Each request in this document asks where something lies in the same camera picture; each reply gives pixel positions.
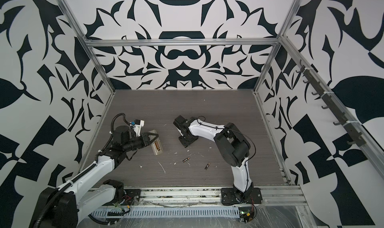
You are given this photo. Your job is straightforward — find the white remote control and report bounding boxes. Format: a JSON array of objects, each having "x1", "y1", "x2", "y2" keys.
[{"x1": 149, "y1": 130, "x2": 163, "y2": 156}]

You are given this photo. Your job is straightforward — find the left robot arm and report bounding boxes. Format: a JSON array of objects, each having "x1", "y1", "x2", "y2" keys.
[{"x1": 29, "y1": 113, "x2": 159, "y2": 228}]

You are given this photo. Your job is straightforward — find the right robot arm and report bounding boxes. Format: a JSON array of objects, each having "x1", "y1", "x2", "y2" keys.
[{"x1": 173, "y1": 116, "x2": 254, "y2": 204}]

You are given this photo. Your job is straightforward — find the small circuit board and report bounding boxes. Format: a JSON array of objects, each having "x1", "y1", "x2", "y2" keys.
[{"x1": 239, "y1": 206, "x2": 258, "y2": 223}]

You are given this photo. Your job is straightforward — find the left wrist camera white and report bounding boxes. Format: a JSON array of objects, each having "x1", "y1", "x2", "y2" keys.
[{"x1": 130, "y1": 119, "x2": 145, "y2": 137}]

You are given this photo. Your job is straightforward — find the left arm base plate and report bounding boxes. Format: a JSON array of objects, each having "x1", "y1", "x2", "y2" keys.
[{"x1": 120, "y1": 189, "x2": 141, "y2": 206}]

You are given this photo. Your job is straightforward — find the white slotted cable duct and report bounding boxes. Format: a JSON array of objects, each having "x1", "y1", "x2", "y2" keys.
[{"x1": 92, "y1": 207, "x2": 240, "y2": 219}]

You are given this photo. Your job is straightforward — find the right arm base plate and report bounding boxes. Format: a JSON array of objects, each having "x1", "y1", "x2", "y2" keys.
[{"x1": 221, "y1": 186, "x2": 263, "y2": 206}]

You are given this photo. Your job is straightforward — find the aluminium front rail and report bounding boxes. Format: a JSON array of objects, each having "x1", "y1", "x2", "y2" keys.
[{"x1": 56, "y1": 185, "x2": 308, "y2": 209}]

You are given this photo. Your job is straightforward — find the wall hook rail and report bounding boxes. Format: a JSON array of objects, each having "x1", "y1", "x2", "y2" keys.
[{"x1": 298, "y1": 60, "x2": 368, "y2": 147}]

